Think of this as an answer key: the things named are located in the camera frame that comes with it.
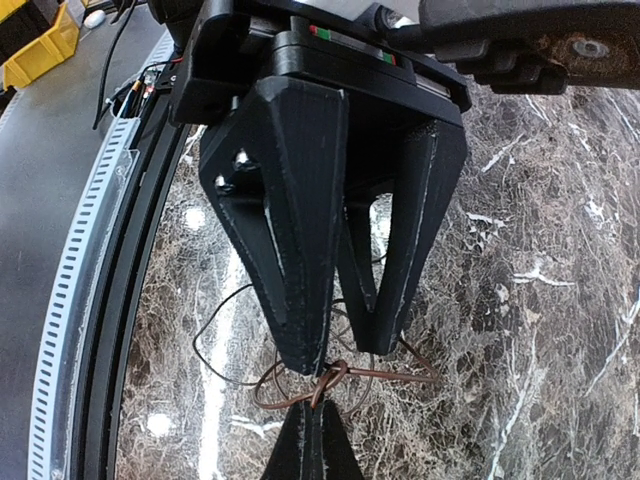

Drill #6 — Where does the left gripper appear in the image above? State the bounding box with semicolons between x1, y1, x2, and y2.
167;1;471;375

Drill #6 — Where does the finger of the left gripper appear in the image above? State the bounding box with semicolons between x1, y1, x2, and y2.
337;120;467;355

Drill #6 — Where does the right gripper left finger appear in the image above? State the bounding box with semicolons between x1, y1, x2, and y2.
262;401;312;480

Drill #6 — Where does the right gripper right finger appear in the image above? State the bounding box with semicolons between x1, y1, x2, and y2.
314;400;364;480

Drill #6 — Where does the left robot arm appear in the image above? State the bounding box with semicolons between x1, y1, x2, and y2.
149;1;639;375

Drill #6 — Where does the white round object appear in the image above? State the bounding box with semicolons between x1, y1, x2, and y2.
83;10;106;30

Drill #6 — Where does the yellow storage bin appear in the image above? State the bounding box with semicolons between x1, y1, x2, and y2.
1;1;80;89

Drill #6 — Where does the black front rail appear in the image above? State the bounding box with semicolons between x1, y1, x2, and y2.
64;81;188;479

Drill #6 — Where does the white slotted cable duct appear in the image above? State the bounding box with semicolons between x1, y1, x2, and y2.
27;36;178;479

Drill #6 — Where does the black background cable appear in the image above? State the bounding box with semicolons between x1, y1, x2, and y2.
92;0;141;131

